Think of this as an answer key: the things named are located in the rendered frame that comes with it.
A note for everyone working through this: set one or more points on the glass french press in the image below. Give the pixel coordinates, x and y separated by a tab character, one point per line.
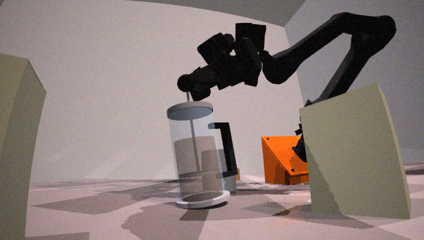
197	163

